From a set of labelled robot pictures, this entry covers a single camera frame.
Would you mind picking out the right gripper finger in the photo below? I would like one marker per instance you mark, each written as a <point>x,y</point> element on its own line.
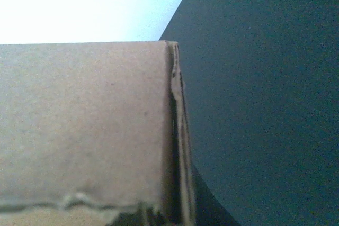
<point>209,211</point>

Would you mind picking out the brown cardboard box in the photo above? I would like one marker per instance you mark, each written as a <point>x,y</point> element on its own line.
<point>94,134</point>

